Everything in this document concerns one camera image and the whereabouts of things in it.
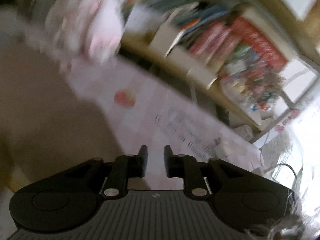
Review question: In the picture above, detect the white power strip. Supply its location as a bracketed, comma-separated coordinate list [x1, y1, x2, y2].
[214, 137, 236, 159]

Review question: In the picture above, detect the row of upright books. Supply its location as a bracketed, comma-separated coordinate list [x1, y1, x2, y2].
[124, 0, 238, 33]

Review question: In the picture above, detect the red box of books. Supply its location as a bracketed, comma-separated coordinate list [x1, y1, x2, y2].
[231, 17, 288, 72]

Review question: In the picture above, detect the white pen holder box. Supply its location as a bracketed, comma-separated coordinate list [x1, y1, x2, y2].
[149, 23, 184, 57]

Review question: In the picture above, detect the brown and lilac sweater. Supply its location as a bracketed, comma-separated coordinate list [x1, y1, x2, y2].
[1, 41, 122, 187]

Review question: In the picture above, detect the pink white plush bunny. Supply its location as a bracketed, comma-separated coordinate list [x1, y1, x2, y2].
[25, 0, 125, 73]

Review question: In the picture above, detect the white wooden bookshelf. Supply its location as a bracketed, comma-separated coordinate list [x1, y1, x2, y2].
[121, 0, 319, 142]

